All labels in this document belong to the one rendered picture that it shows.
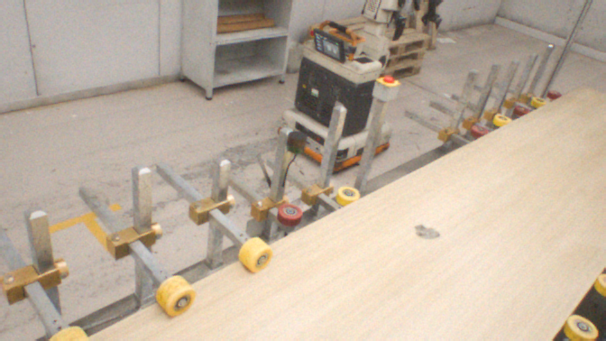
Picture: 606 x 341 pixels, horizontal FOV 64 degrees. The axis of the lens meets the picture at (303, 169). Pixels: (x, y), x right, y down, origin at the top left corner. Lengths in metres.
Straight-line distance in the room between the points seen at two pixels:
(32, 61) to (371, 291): 3.19
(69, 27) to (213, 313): 3.07
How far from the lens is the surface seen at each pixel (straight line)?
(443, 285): 1.50
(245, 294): 1.31
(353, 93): 3.26
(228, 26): 4.34
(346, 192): 1.73
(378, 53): 3.59
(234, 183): 1.75
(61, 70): 4.11
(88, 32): 4.10
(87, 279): 2.63
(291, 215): 1.57
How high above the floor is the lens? 1.86
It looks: 32 degrees down
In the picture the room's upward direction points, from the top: 11 degrees clockwise
